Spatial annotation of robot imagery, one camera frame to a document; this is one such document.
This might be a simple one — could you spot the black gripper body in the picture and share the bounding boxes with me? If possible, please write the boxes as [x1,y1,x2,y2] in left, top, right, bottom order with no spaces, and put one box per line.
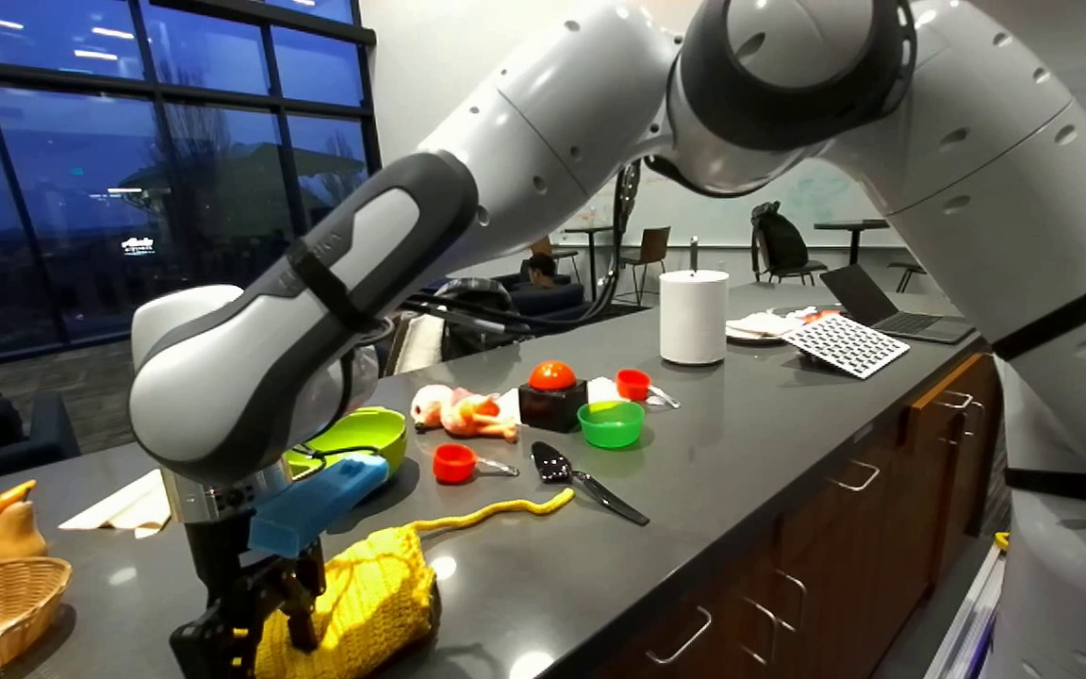
[171,482,325,679]

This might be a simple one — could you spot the yellow knitted cloth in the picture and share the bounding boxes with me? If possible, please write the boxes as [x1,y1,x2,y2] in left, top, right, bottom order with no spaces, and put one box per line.
[252,489,572,679]

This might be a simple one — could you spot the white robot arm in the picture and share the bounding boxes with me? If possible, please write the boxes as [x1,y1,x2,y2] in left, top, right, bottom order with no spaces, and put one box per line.
[127,0,1086,679]

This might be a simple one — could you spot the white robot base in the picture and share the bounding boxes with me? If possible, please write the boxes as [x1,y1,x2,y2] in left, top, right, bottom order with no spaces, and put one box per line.
[988,489,1086,679]

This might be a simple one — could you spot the white folded paper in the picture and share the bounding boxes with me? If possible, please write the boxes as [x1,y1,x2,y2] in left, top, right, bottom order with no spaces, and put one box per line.
[63,472,174,538]

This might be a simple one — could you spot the lime green bowl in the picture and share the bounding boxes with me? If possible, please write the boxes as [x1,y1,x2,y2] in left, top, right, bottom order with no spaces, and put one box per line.
[283,407,408,475]

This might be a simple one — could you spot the small orange measuring cup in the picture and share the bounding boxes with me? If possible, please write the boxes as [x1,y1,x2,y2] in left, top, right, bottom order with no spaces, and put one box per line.
[435,440,516,487]

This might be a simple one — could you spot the orange white plush toy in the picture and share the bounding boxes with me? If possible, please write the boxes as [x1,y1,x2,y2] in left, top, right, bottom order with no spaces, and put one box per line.
[410,384,516,440]

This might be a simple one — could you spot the black plastic spoon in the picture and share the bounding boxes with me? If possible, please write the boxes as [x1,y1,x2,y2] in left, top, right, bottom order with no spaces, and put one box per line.
[532,440,649,528]

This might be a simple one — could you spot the black jar orange lid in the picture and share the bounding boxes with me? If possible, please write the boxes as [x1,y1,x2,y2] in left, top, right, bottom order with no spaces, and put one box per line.
[516,362,589,430]

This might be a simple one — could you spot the jacket and backpack pile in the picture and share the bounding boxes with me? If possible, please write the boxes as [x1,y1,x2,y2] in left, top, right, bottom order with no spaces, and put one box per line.
[394,278,530,372]

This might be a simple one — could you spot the small green bowl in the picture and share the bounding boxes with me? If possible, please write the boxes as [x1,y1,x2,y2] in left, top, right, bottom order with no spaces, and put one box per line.
[577,399,645,454]

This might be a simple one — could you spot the white cylindrical speaker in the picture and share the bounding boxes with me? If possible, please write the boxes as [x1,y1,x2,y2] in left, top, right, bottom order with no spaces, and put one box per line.
[659,268,727,367]

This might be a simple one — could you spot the wooden drawer cabinet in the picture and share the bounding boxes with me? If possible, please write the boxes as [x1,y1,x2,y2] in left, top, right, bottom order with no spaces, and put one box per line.
[596,352,1004,679]

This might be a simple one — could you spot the white keyboard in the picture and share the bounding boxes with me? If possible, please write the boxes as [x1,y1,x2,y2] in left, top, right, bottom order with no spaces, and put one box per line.
[790,314,907,381]

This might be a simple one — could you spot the dark laptop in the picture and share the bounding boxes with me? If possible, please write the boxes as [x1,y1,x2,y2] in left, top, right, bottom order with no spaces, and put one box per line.
[821,265,975,346]

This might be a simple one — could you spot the orange measuring cup white handle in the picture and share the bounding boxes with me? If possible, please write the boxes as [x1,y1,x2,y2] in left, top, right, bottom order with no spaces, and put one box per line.
[614,367,675,407]

